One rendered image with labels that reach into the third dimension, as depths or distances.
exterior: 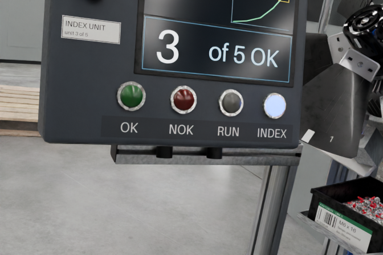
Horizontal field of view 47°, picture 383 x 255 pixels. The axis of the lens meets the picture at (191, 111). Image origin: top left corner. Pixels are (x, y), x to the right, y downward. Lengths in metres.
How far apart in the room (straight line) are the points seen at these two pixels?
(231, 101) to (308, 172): 2.18
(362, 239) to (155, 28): 0.61
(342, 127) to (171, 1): 0.73
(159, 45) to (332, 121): 0.72
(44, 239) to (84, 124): 1.90
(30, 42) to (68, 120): 5.91
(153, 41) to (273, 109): 0.14
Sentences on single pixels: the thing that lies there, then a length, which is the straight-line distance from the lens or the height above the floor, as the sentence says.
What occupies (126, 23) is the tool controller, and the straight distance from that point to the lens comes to 0.40.
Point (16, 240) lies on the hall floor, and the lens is 2.28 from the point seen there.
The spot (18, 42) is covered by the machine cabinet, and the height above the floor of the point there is 0.29.
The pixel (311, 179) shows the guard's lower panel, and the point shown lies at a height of 0.34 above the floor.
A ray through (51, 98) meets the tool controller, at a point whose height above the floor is 1.11.
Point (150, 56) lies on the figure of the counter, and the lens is 0.40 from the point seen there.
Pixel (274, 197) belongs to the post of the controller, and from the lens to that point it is 0.58.
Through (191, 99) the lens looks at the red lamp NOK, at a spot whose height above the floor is 1.12.
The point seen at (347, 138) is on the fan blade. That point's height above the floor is 0.96.
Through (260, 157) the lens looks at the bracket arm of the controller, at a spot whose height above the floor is 1.04.
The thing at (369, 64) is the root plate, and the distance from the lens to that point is 1.19.
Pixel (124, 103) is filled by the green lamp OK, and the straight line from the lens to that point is 0.39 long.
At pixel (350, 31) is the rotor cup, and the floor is 1.19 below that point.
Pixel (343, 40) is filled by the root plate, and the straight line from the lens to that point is 1.27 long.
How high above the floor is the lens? 1.21
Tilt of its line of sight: 14 degrees down
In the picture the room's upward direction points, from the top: 9 degrees clockwise
